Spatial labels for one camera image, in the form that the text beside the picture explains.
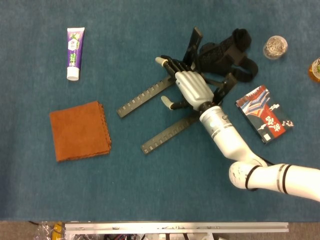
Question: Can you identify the amber tea bottle green label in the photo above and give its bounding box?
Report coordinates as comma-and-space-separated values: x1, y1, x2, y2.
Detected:
307, 56, 320, 84

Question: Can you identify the black wrist brace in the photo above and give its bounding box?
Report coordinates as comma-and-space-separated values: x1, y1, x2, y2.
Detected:
197, 28, 259, 83

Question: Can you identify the purple white toothpaste tube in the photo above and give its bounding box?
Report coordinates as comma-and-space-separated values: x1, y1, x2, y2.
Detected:
66, 27, 86, 81

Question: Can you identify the crumpled clear plastic wrap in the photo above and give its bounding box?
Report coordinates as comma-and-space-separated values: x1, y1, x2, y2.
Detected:
33, 222, 55, 240

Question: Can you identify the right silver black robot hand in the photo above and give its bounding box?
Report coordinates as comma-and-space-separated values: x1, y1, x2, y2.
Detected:
154, 54, 215, 112

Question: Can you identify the clear jar of paper clips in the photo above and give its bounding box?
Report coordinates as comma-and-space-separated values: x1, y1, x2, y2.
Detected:
262, 35, 288, 60

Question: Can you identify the red black printed box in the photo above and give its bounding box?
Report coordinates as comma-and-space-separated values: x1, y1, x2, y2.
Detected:
235, 84, 295, 145

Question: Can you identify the black folding laptop stand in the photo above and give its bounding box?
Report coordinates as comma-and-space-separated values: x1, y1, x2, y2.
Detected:
116, 26, 238, 156

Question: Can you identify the teal table cloth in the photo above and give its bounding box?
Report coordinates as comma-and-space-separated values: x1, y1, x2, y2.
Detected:
0, 0, 320, 222

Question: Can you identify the brown folded cloth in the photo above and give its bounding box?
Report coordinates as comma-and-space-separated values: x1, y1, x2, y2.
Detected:
49, 100, 112, 163

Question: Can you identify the yellow plastic item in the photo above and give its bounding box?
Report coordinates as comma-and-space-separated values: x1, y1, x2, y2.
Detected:
52, 221, 63, 236

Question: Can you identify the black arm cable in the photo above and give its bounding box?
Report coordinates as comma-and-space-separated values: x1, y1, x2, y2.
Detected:
259, 154, 276, 166

